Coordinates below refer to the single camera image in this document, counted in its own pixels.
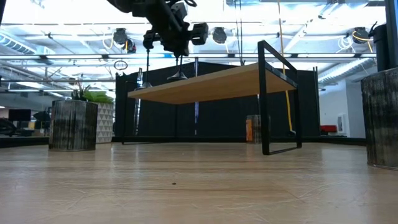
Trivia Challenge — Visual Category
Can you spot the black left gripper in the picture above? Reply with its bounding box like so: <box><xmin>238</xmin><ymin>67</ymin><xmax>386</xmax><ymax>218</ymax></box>
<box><xmin>142</xmin><ymin>19</ymin><xmax>210</xmax><ymax>58</ymax></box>

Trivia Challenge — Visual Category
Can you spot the small black funnel object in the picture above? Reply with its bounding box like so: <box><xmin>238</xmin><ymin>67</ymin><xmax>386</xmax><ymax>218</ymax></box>
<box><xmin>166</xmin><ymin>55</ymin><xmax>189</xmax><ymax>82</ymax></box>

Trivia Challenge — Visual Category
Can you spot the black candlestick holder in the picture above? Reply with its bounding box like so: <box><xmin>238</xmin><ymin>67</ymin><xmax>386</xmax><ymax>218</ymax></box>
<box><xmin>134</xmin><ymin>49</ymin><xmax>154</xmax><ymax>91</ymax></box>

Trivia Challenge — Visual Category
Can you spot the silver metal pole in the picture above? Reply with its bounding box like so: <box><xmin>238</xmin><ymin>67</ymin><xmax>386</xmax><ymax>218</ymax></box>
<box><xmin>193</xmin><ymin>57</ymin><xmax>200</xmax><ymax>136</ymax></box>
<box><xmin>132</xmin><ymin>67</ymin><xmax>144</xmax><ymax>136</ymax></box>

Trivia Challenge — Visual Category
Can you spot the green potted plant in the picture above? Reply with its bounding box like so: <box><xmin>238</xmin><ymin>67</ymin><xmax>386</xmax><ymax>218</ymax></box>
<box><xmin>70</xmin><ymin>83</ymin><xmax>115</xmax><ymax>105</ymax></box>

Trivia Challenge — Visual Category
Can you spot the white triangle pattern planter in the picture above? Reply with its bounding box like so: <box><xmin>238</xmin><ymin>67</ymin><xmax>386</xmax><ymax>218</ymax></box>
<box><xmin>95</xmin><ymin>102</ymin><xmax>115</xmax><ymax>144</ymax></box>

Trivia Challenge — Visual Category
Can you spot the black monitor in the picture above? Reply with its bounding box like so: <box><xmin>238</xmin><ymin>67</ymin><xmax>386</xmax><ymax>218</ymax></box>
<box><xmin>8</xmin><ymin>108</ymin><xmax>32</xmax><ymax>123</ymax></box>

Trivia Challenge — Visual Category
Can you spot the red couch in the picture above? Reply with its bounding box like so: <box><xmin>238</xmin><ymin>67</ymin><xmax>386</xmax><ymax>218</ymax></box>
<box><xmin>320</xmin><ymin>124</ymin><xmax>338</xmax><ymax>134</ymax></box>

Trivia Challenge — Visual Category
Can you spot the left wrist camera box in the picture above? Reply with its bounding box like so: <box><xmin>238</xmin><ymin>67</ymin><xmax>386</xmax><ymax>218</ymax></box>
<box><xmin>170</xmin><ymin>2</ymin><xmax>189</xmax><ymax>20</ymax></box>

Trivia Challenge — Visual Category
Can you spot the black ceiling cable reel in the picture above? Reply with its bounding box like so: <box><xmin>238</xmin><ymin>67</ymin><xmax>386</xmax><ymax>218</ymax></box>
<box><xmin>211</xmin><ymin>27</ymin><xmax>228</xmax><ymax>45</ymax></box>
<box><xmin>112</xmin><ymin>27</ymin><xmax>137</xmax><ymax>54</ymax></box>
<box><xmin>351</xmin><ymin>27</ymin><xmax>371</xmax><ymax>45</ymax></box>

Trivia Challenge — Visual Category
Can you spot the wooden table black frame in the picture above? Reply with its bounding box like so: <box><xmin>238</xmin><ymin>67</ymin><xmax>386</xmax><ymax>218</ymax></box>
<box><xmin>120</xmin><ymin>40</ymin><xmax>303</xmax><ymax>156</ymax></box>

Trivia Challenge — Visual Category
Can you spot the black partition wall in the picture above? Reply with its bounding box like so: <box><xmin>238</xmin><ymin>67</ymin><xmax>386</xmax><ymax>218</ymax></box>
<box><xmin>114</xmin><ymin>61</ymin><xmax>321</xmax><ymax>139</ymax></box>

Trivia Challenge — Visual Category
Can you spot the yellow hanging cable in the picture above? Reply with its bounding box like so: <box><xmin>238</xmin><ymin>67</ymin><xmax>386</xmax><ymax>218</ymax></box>
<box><xmin>276</xmin><ymin>0</ymin><xmax>297</xmax><ymax>135</ymax></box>

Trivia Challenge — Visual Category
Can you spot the white wall box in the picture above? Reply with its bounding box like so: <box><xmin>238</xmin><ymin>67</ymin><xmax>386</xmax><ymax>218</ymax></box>
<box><xmin>337</xmin><ymin>114</ymin><xmax>346</xmax><ymax>135</ymax></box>

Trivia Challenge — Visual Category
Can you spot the black vertical post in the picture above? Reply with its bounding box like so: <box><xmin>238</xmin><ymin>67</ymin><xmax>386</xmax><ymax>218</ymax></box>
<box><xmin>384</xmin><ymin>0</ymin><xmax>398</xmax><ymax>70</ymax></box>

